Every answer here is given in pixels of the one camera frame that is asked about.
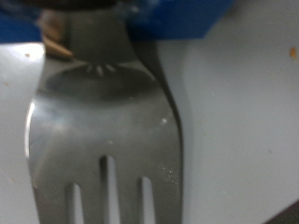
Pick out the silver toaster oven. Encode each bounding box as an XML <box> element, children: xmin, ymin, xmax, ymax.
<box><xmin>0</xmin><ymin>0</ymin><xmax>299</xmax><ymax>224</ymax></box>

